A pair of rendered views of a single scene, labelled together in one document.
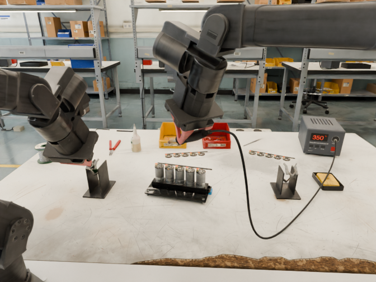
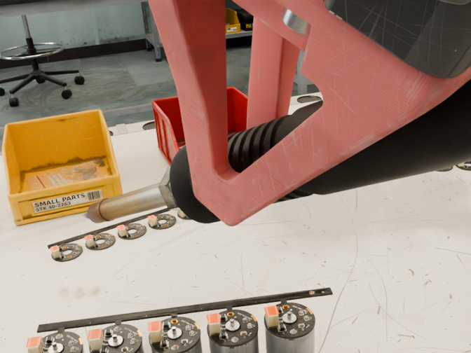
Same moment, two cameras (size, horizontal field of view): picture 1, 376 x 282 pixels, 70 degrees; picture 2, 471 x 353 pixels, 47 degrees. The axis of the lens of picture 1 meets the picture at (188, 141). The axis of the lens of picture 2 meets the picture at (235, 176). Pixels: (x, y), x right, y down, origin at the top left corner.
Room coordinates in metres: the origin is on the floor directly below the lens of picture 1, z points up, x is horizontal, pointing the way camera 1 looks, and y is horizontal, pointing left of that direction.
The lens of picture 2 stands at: (0.41, 0.06, 0.99)
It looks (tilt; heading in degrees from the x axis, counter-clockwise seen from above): 26 degrees down; 341
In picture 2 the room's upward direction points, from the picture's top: 4 degrees counter-clockwise
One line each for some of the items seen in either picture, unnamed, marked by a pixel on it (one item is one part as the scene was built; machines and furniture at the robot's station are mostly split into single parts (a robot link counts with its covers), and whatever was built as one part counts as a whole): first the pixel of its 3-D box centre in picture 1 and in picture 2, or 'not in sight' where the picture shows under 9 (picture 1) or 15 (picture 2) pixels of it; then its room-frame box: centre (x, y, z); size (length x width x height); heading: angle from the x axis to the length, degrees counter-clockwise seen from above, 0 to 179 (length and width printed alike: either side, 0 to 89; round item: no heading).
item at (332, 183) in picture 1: (327, 181); not in sight; (0.64, -0.39, 0.76); 0.07 x 0.05 x 0.02; 178
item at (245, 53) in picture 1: (199, 54); not in sight; (2.90, -0.12, 0.90); 1.30 x 0.06 x 0.12; 87
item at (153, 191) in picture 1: (178, 191); not in sight; (0.59, 0.03, 0.76); 0.16 x 0.07 x 0.01; 76
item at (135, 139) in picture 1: (135, 137); not in sight; (0.86, 0.18, 0.80); 0.03 x 0.03 x 0.10
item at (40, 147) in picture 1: (46, 152); not in sight; (0.79, 0.46, 0.78); 0.06 x 0.06 x 0.05
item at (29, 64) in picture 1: (33, 64); not in sight; (3.16, 1.76, 0.77); 0.24 x 0.16 x 0.04; 83
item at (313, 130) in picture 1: (319, 135); not in sight; (0.88, -0.47, 0.80); 0.15 x 0.12 x 0.10; 166
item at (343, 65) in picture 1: (355, 65); not in sight; (3.00, -1.82, 0.77); 0.24 x 0.16 x 0.04; 86
